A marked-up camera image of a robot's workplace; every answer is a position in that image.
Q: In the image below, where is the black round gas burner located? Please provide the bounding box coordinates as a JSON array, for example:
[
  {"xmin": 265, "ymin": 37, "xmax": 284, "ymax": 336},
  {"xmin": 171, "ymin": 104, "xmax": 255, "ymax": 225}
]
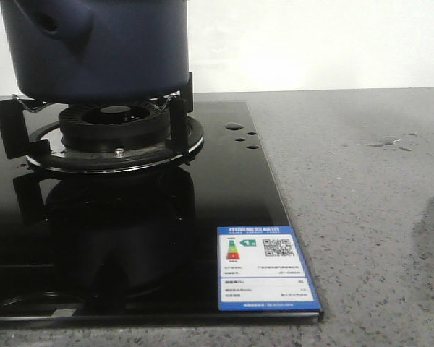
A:
[{"xmin": 59, "ymin": 102, "xmax": 171, "ymax": 153}]

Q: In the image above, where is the black metal pot support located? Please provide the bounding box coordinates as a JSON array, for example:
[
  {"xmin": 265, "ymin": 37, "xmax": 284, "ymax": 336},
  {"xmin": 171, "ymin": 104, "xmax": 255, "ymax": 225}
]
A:
[{"xmin": 0, "ymin": 80, "xmax": 204, "ymax": 175}]

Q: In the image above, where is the blue energy efficiency label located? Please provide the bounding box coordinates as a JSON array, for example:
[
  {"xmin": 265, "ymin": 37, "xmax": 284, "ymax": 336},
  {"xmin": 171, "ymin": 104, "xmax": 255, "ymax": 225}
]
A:
[{"xmin": 217, "ymin": 226, "xmax": 321, "ymax": 312}]

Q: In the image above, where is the black glass gas stove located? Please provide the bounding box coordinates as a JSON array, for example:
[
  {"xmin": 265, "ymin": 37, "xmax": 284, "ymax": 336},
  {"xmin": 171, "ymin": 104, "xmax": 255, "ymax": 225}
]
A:
[{"xmin": 0, "ymin": 102, "xmax": 324, "ymax": 327}]

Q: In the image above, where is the dark blue cooking pot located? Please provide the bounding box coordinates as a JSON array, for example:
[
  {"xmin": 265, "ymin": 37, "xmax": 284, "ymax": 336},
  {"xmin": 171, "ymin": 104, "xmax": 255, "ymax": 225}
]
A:
[{"xmin": 0, "ymin": 1, "xmax": 189, "ymax": 103}]

